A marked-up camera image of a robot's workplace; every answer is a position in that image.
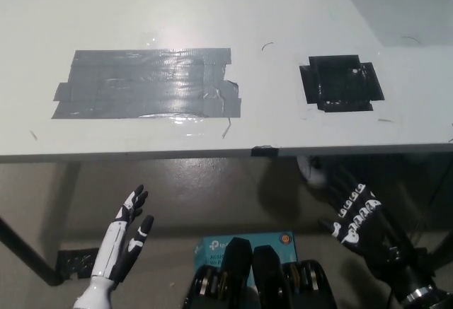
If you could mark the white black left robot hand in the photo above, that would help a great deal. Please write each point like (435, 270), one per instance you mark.
(113, 245)

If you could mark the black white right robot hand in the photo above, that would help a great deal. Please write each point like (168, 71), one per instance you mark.
(378, 245)

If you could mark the black tape patch square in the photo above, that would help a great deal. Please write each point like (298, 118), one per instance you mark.
(341, 82)

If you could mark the black table leg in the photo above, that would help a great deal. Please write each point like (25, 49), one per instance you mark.
(28, 249)

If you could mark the teal router cardboard box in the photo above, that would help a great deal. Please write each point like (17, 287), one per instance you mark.
(272, 245)

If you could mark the black robot body blocks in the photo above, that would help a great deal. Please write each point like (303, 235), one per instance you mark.
(262, 280)

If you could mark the grey duct tape patch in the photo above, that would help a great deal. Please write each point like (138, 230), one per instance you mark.
(148, 86)

